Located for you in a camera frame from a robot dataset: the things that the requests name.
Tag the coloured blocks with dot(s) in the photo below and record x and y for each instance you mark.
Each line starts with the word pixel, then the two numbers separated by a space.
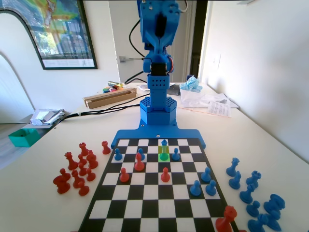
pixel 109 90

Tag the long cardboard box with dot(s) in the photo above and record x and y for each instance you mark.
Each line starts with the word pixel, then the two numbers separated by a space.
pixel 108 99

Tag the large red piece front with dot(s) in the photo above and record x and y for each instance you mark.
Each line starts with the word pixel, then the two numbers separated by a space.
pixel 225 221

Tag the red chess rook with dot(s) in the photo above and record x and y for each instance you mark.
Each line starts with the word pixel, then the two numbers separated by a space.
pixel 105 148
pixel 84 149

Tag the blue chess pawn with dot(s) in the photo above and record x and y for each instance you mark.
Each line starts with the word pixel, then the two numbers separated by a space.
pixel 253 210
pixel 206 176
pixel 175 155
pixel 118 155
pixel 211 188
pixel 195 189
pixel 142 154

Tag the metallic cylinder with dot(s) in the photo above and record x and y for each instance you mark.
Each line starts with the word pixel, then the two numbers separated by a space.
pixel 114 83

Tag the framed map poster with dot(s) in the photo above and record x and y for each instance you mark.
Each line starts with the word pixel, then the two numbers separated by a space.
pixel 65 31

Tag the printed paper sheet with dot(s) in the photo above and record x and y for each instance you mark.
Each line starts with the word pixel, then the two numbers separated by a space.
pixel 219 109

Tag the blue chess bishop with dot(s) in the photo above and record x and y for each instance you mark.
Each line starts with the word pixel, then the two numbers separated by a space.
pixel 257 224
pixel 246 195

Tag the blue white patterned bag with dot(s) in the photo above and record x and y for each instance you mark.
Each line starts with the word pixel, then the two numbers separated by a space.
pixel 192 84

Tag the black and white chessboard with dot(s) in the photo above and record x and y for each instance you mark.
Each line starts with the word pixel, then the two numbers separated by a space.
pixel 154 198

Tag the large blue chess rook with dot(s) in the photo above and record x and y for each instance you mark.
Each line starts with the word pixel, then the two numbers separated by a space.
pixel 274 205

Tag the blue base plate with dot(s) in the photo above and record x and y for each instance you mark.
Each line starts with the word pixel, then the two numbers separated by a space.
pixel 135 134

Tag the grey paper pile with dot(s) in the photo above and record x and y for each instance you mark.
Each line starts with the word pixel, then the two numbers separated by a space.
pixel 44 116

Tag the white door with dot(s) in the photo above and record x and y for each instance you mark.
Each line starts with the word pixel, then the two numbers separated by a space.
pixel 125 31

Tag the white paper sheet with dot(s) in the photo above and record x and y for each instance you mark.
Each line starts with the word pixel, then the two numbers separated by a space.
pixel 143 87

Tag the red chess pawn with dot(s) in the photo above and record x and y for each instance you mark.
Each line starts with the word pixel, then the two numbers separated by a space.
pixel 83 189
pixel 82 170
pixel 90 176
pixel 124 177
pixel 165 176
pixel 82 160

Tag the blue chess king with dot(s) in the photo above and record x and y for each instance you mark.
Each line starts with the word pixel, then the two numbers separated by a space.
pixel 164 155

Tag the white arched panel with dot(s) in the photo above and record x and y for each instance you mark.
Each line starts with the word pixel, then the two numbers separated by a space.
pixel 14 79

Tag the green plastic bin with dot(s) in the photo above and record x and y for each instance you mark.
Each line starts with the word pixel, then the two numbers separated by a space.
pixel 23 139

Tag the blue chess queen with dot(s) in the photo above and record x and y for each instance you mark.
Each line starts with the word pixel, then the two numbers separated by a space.
pixel 232 169

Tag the dark grey notebook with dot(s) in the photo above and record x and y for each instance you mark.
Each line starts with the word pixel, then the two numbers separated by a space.
pixel 174 90

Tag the red chess bishop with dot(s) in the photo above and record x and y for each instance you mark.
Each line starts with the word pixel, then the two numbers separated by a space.
pixel 139 165
pixel 92 160

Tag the white paper stack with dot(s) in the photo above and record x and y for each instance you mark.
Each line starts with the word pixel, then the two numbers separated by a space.
pixel 224 97

